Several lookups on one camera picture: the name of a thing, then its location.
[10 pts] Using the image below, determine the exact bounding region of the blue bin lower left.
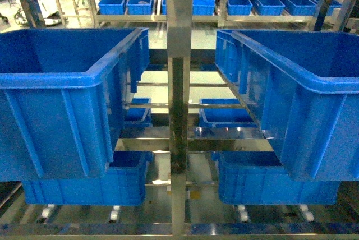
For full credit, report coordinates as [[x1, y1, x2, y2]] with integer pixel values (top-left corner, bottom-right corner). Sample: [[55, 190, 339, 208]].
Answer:
[[22, 151, 153, 206]]

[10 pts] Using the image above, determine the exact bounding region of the blue bin lower right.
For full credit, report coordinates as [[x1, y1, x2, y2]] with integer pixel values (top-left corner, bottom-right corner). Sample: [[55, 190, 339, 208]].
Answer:
[[211, 151, 340, 205]]

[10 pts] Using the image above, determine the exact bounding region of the large blue bin upper left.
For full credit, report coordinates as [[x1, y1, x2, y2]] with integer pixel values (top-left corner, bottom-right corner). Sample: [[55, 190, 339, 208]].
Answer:
[[1, 28, 149, 182]]

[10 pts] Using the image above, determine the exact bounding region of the large blue bin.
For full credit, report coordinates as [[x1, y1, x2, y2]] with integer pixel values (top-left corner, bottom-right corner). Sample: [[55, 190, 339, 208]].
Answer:
[[215, 30, 358, 181], [1, 28, 149, 182]]

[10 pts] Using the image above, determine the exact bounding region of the large blue bin upper right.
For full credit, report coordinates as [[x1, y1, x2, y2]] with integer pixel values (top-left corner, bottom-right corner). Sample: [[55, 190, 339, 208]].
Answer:
[[215, 30, 358, 181]]

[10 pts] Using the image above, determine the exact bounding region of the steel rack vertical post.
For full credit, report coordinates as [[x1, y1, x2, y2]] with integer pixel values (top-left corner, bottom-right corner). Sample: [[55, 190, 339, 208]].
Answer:
[[167, 0, 192, 237]]

